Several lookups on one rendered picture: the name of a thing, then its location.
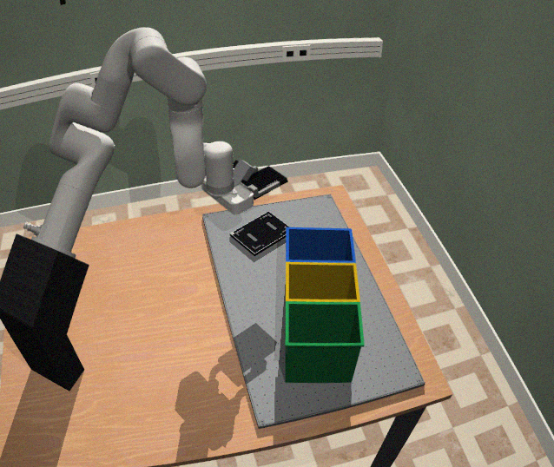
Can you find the yellow open bin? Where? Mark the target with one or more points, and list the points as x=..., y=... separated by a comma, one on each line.
x=321, y=282

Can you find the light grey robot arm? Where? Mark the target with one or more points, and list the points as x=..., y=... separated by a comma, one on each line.
x=99, y=109

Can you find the blue general waste bin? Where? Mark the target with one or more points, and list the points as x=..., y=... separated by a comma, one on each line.
x=325, y=245

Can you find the green open-top bin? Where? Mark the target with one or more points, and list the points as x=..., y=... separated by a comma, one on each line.
x=325, y=339

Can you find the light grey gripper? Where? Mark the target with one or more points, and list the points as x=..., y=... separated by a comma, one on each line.
x=240, y=198

